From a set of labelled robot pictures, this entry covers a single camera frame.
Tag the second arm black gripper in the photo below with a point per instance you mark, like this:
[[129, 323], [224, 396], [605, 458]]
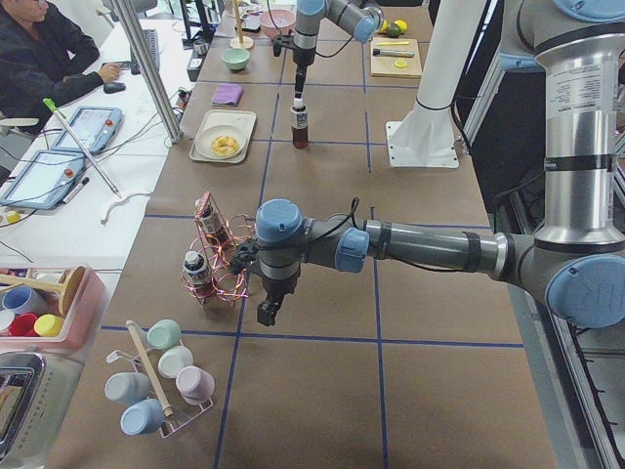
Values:
[[301, 69]]

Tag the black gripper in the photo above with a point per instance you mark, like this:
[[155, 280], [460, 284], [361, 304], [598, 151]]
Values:
[[274, 289]]

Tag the dark tea bottle white cap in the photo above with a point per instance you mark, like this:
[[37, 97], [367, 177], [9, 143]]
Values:
[[299, 124]]

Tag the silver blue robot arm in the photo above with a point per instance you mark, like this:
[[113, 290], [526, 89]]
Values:
[[574, 264]]

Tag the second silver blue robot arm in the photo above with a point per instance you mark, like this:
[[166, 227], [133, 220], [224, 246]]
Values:
[[361, 23]]

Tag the tea bottle in rack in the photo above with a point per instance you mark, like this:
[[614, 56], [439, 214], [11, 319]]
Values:
[[210, 224], [198, 275]]

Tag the cream serving tray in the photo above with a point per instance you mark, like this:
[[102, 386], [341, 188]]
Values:
[[244, 120]]

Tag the pink bowl of ice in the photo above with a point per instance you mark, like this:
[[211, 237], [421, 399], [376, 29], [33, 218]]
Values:
[[276, 21]]

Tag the mint green bowl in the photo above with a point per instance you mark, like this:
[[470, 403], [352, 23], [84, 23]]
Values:
[[236, 59]]

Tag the wooden mug tree stand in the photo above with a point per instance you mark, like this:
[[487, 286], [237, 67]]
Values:
[[240, 41]]

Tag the purple folded cloth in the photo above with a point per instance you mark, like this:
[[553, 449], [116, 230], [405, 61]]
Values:
[[227, 95]]

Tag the steel muddler black tip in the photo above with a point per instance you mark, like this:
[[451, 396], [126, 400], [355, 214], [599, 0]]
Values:
[[377, 52]]

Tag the wooden cutting board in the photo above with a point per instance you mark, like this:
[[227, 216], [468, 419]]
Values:
[[398, 58]]

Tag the glazed twisted donut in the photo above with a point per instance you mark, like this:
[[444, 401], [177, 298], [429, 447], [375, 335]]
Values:
[[224, 146]]

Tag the green lime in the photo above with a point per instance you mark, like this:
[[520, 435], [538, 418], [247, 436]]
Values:
[[393, 31]]

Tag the cream round plate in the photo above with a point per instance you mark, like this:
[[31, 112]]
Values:
[[205, 137]]

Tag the white cup on rack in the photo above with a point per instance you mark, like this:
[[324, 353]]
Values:
[[174, 360]]

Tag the pink cup on rack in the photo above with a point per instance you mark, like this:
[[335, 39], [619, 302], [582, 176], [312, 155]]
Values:
[[195, 385]]

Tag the mint cup on rack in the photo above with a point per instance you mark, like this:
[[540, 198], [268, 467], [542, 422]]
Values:
[[164, 334]]

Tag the yellow lemon right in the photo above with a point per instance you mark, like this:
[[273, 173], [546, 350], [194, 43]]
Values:
[[402, 25]]

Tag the light blue cup on rack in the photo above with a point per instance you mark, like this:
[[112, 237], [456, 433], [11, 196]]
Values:
[[144, 417]]

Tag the grey blue cup on rack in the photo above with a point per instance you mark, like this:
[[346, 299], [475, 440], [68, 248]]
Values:
[[127, 388]]

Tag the pink storage bin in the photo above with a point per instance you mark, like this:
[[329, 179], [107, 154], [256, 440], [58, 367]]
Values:
[[50, 316]]

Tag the black computer mouse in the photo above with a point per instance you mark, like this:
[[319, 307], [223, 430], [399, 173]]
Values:
[[113, 87]]

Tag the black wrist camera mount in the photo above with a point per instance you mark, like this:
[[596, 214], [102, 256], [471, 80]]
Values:
[[244, 256]]

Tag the copper wire bottle rack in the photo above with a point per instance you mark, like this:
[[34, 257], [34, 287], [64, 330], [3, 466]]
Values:
[[228, 287]]

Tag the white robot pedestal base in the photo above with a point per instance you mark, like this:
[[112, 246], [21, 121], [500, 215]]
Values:
[[424, 138]]

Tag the wire cup rack wooden handle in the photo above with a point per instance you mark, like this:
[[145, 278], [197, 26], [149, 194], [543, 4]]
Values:
[[138, 356]]

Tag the aluminium frame post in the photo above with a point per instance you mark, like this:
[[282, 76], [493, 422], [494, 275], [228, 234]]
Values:
[[125, 10]]

